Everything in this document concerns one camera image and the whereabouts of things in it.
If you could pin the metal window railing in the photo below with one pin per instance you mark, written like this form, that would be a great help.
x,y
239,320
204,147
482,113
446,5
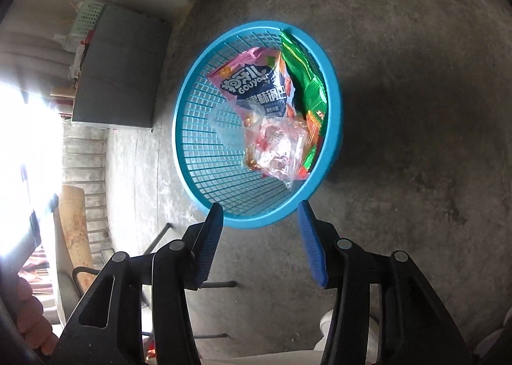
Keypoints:
x,y
84,157

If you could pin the wooden board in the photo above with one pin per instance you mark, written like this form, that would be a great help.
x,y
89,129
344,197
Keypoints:
x,y
80,225

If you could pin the clear plastic bag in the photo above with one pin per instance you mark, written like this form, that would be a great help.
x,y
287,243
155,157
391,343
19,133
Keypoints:
x,y
280,149

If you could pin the beige curtain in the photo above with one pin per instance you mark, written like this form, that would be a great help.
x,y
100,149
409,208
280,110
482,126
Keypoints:
x,y
32,53

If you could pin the black metal bar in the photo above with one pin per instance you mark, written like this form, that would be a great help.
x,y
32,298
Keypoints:
x,y
218,284
158,239

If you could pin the person's left hand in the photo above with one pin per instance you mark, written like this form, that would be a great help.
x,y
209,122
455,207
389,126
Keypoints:
x,y
32,309

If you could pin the grey cabinet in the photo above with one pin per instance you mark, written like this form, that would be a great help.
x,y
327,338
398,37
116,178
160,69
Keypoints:
x,y
120,69

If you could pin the pale green storage basket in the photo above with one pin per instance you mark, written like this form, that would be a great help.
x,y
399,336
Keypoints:
x,y
88,15

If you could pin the clear plastic cup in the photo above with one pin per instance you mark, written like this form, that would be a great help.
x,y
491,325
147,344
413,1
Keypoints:
x,y
228,125

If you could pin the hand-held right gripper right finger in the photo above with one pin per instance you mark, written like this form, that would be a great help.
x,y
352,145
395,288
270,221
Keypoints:
x,y
312,241

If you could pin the blue plastic basket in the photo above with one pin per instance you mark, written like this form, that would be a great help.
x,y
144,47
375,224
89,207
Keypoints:
x,y
200,141

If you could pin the large pink snack bag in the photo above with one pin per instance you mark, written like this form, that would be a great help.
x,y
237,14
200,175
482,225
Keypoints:
x,y
248,85

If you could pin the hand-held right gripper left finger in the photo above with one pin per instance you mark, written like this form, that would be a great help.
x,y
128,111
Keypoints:
x,y
208,245

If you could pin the large green snack bag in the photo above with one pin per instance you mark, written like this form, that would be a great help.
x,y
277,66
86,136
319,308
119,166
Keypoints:
x,y
308,81

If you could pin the white shoe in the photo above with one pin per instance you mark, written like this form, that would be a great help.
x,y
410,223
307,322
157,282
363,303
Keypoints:
x,y
326,321

